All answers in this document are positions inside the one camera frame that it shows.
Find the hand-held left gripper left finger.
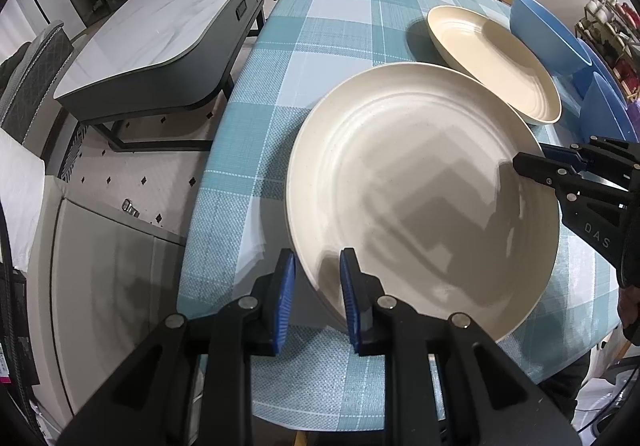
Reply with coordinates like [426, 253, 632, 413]
[57, 249, 297, 446]

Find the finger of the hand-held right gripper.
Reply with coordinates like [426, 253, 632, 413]
[542, 136, 640, 189]
[514, 151, 631, 257]

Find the grey cabinet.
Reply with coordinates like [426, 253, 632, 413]
[25, 176, 197, 422]

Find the marble top coffee table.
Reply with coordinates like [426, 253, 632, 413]
[52, 0, 266, 152]

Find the teal plaid tablecloth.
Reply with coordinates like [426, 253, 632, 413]
[177, 0, 633, 432]

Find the blue bowl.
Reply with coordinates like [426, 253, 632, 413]
[572, 39, 640, 147]
[509, 0, 594, 77]

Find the grey quilted chair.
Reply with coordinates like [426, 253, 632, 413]
[0, 21, 76, 147]

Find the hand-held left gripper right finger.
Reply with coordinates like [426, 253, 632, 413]
[339, 247, 583, 446]

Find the person's right forearm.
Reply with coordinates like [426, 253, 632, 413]
[616, 283, 640, 332]

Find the cream plate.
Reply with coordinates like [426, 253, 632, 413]
[426, 5, 563, 127]
[286, 61, 561, 343]

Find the shoe rack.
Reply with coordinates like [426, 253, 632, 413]
[575, 0, 640, 102]

